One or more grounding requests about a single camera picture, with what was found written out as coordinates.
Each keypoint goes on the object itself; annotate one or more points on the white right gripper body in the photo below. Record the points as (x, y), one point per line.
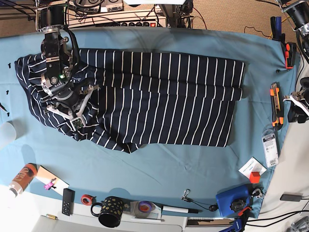
(73, 109)

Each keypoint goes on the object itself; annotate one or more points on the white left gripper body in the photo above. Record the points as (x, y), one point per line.
(295, 97)

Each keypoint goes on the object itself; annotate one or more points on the navy white striped t-shirt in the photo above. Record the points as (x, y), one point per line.
(144, 98)

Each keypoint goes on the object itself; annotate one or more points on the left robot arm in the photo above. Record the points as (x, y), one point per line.
(298, 11)

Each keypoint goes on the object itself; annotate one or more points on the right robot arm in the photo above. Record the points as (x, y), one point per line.
(61, 53)

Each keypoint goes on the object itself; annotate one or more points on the orange black utility knife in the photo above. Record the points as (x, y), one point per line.
(277, 108)

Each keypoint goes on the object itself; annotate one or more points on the clear plastic bit case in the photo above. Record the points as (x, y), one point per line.
(270, 148)

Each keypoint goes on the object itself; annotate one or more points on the orange black clamp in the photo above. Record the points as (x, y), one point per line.
(290, 51)

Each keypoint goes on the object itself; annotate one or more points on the white paper card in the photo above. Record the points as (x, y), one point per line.
(252, 165)

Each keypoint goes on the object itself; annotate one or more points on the translucent white cup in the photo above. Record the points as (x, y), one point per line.
(7, 134)

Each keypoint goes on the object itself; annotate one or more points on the black remote control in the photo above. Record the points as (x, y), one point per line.
(67, 201)

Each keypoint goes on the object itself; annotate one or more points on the small orange cube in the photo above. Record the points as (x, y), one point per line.
(254, 177)

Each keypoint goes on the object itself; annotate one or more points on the red tape roll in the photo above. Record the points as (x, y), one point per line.
(87, 199)

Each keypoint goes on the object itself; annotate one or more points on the orange brown bottle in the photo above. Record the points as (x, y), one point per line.
(23, 179)

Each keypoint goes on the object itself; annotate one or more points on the black power adapter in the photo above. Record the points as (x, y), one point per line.
(291, 197)

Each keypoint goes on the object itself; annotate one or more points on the black mug yellow pattern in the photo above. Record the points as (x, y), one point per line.
(111, 210)

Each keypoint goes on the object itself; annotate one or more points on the teal table cloth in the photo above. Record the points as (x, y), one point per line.
(156, 172)

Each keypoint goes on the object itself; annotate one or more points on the purple tape roll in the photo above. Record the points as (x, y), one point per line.
(145, 206)

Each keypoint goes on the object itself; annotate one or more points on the black knob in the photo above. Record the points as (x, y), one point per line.
(237, 205)

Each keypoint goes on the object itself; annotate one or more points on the black power strip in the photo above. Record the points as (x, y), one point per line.
(129, 24)

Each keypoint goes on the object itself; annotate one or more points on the blue plastic box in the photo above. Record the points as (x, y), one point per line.
(224, 199)

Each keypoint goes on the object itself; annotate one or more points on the white black marker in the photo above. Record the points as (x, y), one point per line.
(180, 210)

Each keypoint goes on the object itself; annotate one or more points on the blue black bar clamp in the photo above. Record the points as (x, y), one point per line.
(240, 222)

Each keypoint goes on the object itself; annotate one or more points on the blue clamp handle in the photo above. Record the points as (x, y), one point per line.
(276, 27)

